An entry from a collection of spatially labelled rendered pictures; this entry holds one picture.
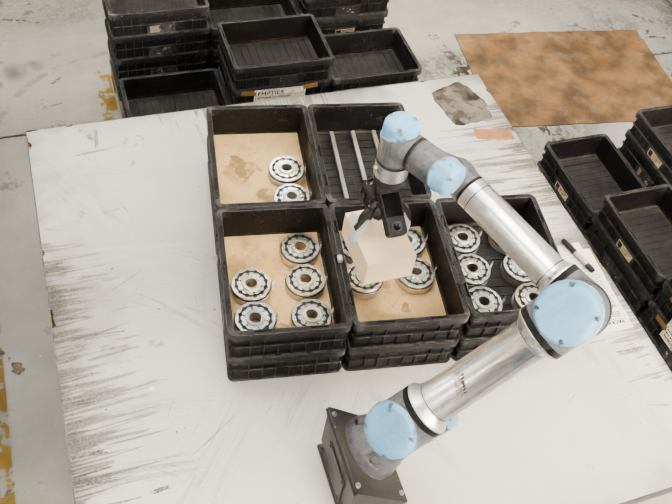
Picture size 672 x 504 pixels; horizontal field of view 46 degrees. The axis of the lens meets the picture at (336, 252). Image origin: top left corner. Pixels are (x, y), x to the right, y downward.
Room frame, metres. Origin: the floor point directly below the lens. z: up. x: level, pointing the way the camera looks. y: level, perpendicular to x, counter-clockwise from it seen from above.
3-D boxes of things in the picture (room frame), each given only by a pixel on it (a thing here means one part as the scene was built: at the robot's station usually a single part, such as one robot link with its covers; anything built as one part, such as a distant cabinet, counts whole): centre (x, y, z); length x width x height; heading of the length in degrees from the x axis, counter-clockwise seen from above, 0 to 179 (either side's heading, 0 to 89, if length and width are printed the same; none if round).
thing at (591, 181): (2.39, -0.98, 0.26); 0.40 x 0.30 x 0.23; 27
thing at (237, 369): (1.20, 0.13, 0.76); 0.40 x 0.30 x 0.12; 18
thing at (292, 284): (1.22, 0.06, 0.86); 0.10 x 0.10 x 0.01
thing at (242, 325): (1.08, 0.17, 0.86); 0.10 x 0.10 x 0.01
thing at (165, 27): (2.73, 0.93, 0.37); 0.40 x 0.30 x 0.45; 117
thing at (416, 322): (1.30, -0.16, 0.92); 0.40 x 0.30 x 0.02; 18
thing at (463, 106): (2.24, -0.34, 0.71); 0.22 x 0.19 x 0.01; 27
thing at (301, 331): (1.20, 0.13, 0.92); 0.40 x 0.30 x 0.02; 18
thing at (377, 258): (1.20, -0.09, 1.08); 0.16 x 0.12 x 0.07; 27
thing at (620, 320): (1.50, -0.73, 0.70); 0.33 x 0.23 x 0.01; 27
